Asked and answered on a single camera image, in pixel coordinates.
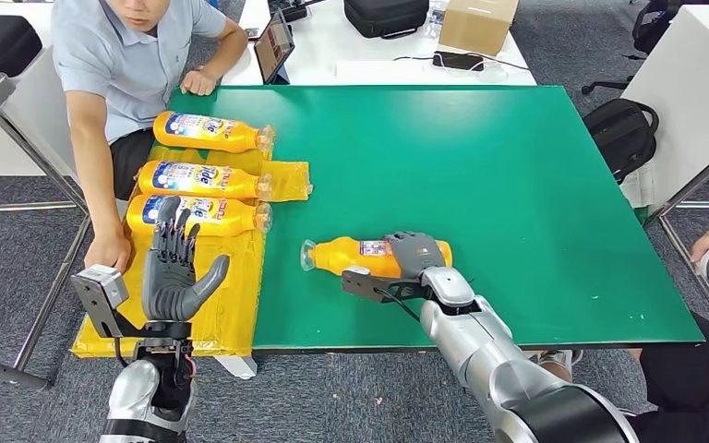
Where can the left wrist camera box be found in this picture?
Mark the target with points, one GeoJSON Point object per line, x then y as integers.
{"type": "Point", "coordinates": [100, 290]}

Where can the clear plastic water bottle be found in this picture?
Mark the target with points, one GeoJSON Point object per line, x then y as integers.
{"type": "Point", "coordinates": [434, 18]}

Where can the black backpack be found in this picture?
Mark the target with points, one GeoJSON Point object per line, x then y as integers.
{"type": "Point", "coordinates": [622, 137]}

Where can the brown cardboard box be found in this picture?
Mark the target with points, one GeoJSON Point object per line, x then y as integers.
{"type": "Point", "coordinates": [475, 26]}

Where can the person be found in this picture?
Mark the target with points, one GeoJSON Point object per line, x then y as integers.
{"type": "Point", "coordinates": [119, 67]}
{"type": "Point", "coordinates": [691, 391]}

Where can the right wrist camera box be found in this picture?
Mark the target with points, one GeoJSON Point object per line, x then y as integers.
{"type": "Point", "coordinates": [367, 286]}

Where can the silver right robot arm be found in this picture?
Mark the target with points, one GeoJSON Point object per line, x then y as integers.
{"type": "Point", "coordinates": [483, 348]}

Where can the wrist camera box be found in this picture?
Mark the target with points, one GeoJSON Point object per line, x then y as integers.
{"type": "Point", "coordinates": [100, 290]}
{"type": "Point", "coordinates": [367, 286]}

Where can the orange detergent bottle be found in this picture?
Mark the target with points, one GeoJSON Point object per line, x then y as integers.
{"type": "Point", "coordinates": [207, 132]}
{"type": "Point", "coordinates": [342, 257]}
{"type": "Point", "coordinates": [226, 217]}
{"type": "Point", "coordinates": [201, 181]}

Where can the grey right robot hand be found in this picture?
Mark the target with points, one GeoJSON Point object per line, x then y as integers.
{"type": "Point", "coordinates": [419, 254]}

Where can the yellow taped cardboard board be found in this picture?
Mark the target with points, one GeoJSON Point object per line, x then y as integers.
{"type": "Point", "coordinates": [238, 293]}

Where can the black tablet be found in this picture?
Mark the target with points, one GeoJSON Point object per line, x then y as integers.
{"type": "Point", "coordinates": [273, 45]}

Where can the white table foot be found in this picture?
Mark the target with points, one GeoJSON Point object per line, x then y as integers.
{"type": "Point", "coordinates": [238, 367]}

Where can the stack of papers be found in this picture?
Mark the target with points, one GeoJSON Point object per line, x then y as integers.
{"type": "Point", "coordinates": [641, 189]}

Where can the black phone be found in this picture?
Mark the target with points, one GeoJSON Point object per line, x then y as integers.
{"type": "Point", "coordinates": [457, 60]}

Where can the white desk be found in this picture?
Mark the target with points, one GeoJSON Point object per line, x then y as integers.
{"type": "Point", "coordinates": [30, 110]}
{"type": "Point", "coordinates": [330, 58]}
{"type": "Point", "coordinates": [685, 92]}

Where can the black office chair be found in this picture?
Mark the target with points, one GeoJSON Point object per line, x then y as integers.
{"type": "Point", "coordinates": [651, 24]}

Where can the black desktop device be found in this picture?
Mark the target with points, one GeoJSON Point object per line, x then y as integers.
{"type": "Point", "coordinates": [293, 7]}

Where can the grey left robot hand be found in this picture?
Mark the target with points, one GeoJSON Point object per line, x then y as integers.
{"type": "Point", "coordinates": [168, 293]}

